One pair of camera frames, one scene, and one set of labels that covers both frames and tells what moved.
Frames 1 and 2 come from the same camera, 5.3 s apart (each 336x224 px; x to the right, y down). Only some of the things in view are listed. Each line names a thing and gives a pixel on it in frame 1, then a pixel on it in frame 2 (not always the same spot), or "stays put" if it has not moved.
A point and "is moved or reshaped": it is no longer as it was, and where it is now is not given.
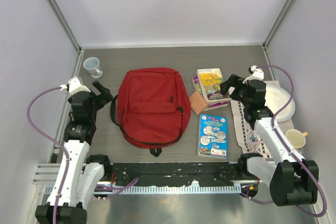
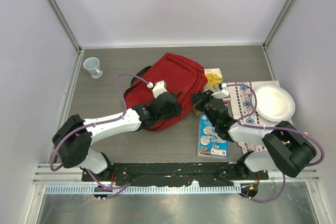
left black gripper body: [97, 103] -> [173, 112]
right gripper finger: [226, 88] -> [200, 100]
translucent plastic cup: [92, 65] stays put
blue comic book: [212, 136] stays put
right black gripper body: [240, 94] -> [207, 107]
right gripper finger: [234, 80] -> [208, 94]
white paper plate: [276, 97] stays put
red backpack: [152, 107] is moved or reshaped
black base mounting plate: [169, 173] stays put
